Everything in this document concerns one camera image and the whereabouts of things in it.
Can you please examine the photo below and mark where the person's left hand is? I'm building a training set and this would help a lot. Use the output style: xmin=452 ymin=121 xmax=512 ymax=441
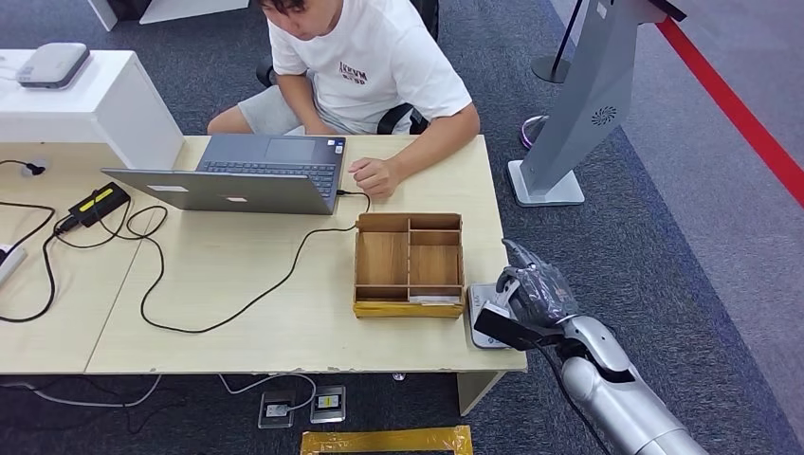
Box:
xmin=347 ymin=156 xmax=404 ymax=201

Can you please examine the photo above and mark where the person's right hand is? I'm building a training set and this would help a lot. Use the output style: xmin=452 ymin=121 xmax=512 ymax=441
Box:
xmin=304 ymin=118 xmax=344 ymax=137

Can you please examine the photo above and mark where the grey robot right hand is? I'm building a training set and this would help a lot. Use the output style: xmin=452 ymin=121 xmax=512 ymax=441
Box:
xmin=494 ymin=238 xmax=581 ymax=331

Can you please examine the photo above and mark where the grey card reader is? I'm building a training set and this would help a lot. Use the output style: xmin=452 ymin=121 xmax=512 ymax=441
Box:
xmin=466 ymin=282 xmax=522 ymax=351

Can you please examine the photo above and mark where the person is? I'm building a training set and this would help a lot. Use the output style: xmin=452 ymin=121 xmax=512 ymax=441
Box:
xmin=207 ymin=0 xmax=482 ymax=183

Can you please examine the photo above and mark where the black office chair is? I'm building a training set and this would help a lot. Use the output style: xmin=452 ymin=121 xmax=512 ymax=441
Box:
xmin=256 ymin=0 xmax=441 ymax=137

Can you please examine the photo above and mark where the wooden desk organizer box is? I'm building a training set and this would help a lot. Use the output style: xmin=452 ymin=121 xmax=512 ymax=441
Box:
xmin=353 ymin=211 xmax=466 ymax=319

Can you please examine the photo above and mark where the light wooden desk leg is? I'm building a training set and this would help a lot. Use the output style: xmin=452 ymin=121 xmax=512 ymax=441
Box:
xmin=456 ymin=370 xmax=507 ymax=417

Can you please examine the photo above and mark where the grey open laptop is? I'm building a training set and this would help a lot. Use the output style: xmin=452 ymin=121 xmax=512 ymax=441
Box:
xmin=101 ymin=133 xmax=347 ymax=217

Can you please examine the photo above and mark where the purple round base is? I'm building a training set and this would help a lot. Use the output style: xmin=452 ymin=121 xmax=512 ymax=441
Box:
xmin=520 ymin=115 xmax=551 ymax=151

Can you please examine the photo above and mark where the white platform furniture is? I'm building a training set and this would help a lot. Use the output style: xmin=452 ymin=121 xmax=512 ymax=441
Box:
xmin=86 ymin=0 xmax=251 ymax=32

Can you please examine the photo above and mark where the grey kiosk stand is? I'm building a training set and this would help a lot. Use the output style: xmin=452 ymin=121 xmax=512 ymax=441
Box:
xmin=507 ymin=0 xmax=687 ymax=209

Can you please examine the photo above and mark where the black power adapter yellow label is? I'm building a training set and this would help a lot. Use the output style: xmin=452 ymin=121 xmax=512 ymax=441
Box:
xmin=67 ymin=182 xmax=132 ymax=228

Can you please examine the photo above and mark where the floor socket box yellow sticker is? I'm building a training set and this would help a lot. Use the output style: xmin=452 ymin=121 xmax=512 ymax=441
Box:
xmin=309 ymin=384 xmax=347 ymax=425

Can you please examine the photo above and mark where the metal floor socket box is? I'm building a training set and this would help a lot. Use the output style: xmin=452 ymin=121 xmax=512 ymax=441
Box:
xmin=257 ymin=390 xmax=297 ymax=430

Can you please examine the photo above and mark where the grey box device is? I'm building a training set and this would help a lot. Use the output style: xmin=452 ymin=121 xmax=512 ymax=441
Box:
xmin=15 ymin=42 xmax=91 ymax=90

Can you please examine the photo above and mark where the white power strip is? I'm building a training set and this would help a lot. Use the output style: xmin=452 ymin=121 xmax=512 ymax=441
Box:
xmin=0 ymin=243 xmax=27 ymax=287

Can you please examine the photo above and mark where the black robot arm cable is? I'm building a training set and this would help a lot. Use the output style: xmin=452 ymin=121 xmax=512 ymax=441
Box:
xmin=534 ymin=341 xmax=613 ymax=455

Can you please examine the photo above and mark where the black stanchion post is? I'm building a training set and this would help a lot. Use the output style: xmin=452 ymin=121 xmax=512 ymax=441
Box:
xmin=530 ymin=0 xmax=587 ymax=84

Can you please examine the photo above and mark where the yellow tape floor frame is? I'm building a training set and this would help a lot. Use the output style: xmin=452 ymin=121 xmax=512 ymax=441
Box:
xmin=300 ymin=426 xmax=473 ymax=455

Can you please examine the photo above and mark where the white floor cable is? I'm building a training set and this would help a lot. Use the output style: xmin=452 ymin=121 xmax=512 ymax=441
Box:
xmin=218 ymin=373 xmax=318 ymax=412
xmin=0 ymin=374 xmax=163 ymax=409

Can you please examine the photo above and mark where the white display pedestal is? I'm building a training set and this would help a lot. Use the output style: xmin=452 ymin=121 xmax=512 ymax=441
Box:
xmin=0 ymin=48 xmax=185 ymax=171

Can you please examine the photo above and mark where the black laptop charger cable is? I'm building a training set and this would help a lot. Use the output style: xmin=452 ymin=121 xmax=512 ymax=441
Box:
xmin=94 ymin=188 xmax=373 ymax=335

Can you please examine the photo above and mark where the black plug with cable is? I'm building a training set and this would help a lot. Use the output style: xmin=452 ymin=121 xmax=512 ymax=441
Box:
xmin=0 ymin=157 xmax=48 ymax=179

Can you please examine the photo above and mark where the black power cable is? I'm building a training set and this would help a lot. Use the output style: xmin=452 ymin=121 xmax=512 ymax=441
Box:
xmin=0 ymin=200 xmax=80 ymax=324

